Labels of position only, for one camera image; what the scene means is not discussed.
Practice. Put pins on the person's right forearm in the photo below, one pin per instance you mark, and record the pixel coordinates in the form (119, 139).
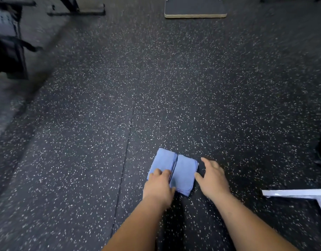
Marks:
(254, 224)

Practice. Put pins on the person's right hand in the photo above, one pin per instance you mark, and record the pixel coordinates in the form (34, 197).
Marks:
(213, 181)

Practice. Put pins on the person's left hand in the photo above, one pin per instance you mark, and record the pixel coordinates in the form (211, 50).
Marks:
(159, 189)

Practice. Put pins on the plain blue towel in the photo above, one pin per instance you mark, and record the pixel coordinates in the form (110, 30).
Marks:
(185, 172)

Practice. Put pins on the black ski trainer grey platform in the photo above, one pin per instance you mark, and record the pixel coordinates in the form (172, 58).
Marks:
(82, 5)

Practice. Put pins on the person's left forearm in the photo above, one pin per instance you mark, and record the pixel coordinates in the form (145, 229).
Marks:
(137, 230)

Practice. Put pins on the black rowing machine with rail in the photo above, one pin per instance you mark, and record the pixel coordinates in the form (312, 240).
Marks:
(8, 44)

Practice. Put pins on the white perforated metal rack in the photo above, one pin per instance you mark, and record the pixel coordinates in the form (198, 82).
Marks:
(296, 193)

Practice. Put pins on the black ski trainer wooden-edged platform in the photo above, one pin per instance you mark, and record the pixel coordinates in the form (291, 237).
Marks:
(194, 6)

